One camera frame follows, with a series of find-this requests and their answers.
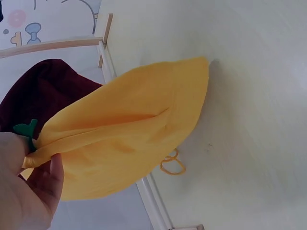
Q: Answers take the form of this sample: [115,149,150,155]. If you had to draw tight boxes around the person's left hand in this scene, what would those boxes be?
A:
[0,131,66,230]

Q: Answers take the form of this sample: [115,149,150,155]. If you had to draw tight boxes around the yellow fabric pouch green leaf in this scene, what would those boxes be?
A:
[13,56,210,202]

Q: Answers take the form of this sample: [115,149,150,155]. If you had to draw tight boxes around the person's body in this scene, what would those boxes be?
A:
[0,59,104,141]

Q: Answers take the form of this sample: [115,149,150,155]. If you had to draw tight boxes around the yellow cord loops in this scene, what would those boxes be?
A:
[159,148,186,176]

